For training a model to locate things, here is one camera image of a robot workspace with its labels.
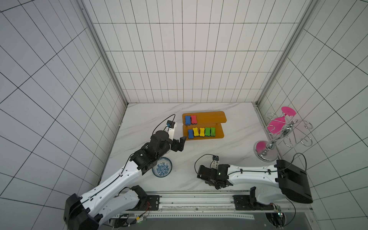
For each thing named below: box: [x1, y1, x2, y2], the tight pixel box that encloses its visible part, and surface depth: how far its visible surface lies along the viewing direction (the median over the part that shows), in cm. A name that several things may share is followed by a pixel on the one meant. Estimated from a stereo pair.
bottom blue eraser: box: [187, 129, 194, 140], surface depth 98 cm
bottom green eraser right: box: [210, 127, 217, 138], surface depth 101 cm
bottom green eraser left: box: [204, 127, 211, 137], surface depth 100 cm
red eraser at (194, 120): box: [190, 115, 198, 125], surface depth 92 cm
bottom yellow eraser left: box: [192, 127, 199, 137], surface depth 100 cm
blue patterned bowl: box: [151, 156, 173, 178], surface depth 85 cm
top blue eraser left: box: [184, 115, 192, 126], surface depth 90 cm
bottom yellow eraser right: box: [199, 127, 205, 137], surface depth 100 cm
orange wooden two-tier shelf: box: [182, 111, 228, 141], surface depth 99 cm
